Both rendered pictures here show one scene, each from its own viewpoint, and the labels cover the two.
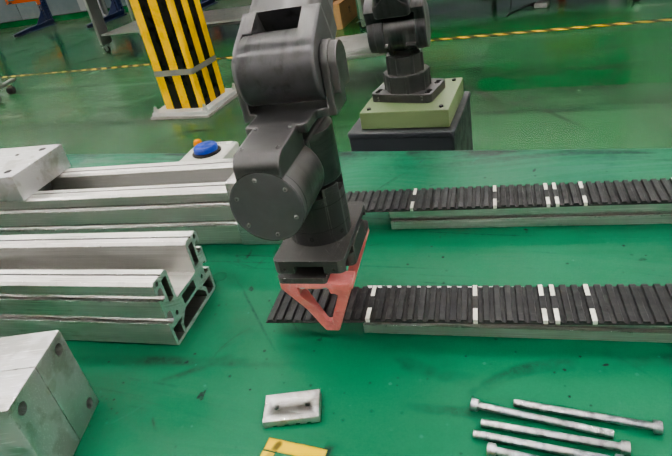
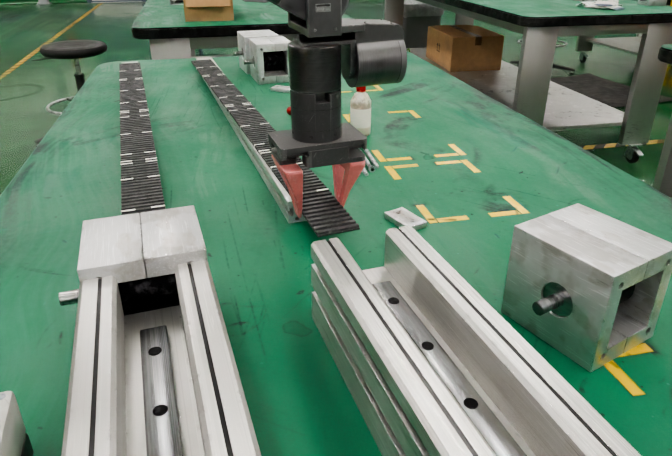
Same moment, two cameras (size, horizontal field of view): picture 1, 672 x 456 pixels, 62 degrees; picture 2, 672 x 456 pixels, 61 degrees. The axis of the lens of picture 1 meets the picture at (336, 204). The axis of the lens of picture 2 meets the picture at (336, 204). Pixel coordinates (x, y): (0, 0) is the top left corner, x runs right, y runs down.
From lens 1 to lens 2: 0.97 m
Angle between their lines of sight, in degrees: 106
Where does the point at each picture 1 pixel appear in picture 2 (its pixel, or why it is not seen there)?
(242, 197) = (402, 51)
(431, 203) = (152, 200)
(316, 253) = (347, 129)
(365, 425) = (389, 200)
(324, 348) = not seen: hidden behind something
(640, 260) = (197, 157)
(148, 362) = not seen: hidden behind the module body
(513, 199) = (149, 170)
